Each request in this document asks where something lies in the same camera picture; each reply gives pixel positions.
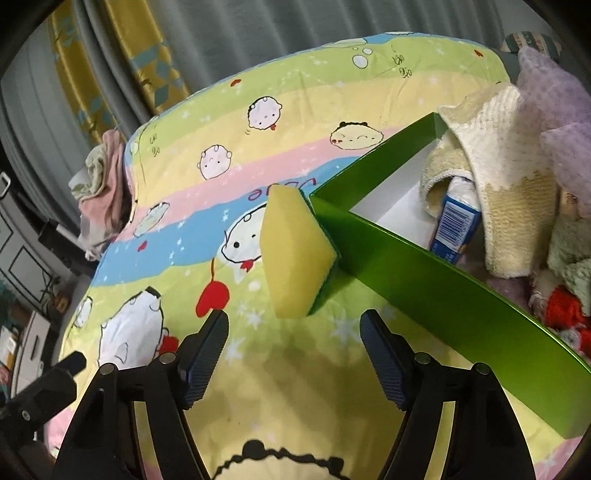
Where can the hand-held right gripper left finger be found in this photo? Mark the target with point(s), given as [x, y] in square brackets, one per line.
[205, 364]

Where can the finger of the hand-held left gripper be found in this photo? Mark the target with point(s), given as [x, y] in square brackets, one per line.
[41, 401]

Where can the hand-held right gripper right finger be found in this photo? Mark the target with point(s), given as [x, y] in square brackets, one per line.
[383, 362]

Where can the green cardboard box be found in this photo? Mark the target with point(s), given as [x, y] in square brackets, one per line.
[415, 286]

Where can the yellow and green sponge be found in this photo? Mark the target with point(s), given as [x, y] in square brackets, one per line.
[291, 258]

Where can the purple towel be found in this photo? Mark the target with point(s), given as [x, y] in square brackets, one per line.
[549, 92]

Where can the white cabinet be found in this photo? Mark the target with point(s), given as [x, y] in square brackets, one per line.
[18, 249]

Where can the blue and white carton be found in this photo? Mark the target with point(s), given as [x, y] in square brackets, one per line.
[455, 221]

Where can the pink cloth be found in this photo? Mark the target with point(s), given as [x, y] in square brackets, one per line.
[111, 207]

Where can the red knitted toy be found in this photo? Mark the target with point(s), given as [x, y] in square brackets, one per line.
[563, 304]

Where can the pale green towel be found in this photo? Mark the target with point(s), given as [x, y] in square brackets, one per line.
[572, 249]

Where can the pale green cloth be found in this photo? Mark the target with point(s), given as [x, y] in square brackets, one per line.
[97, 168]

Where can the cream knitted cloth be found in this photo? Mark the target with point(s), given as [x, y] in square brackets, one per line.
[498, 138]

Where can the printed cartoon blanket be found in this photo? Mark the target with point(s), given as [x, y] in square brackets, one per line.
[277, 115]

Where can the yellow patterned curtain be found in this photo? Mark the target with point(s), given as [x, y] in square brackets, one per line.
[152, 60]

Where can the grey curtain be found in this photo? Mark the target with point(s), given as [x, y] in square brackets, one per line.
[300, 23]

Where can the patterned pillow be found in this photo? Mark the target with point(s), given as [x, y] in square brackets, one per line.
[531, 40]

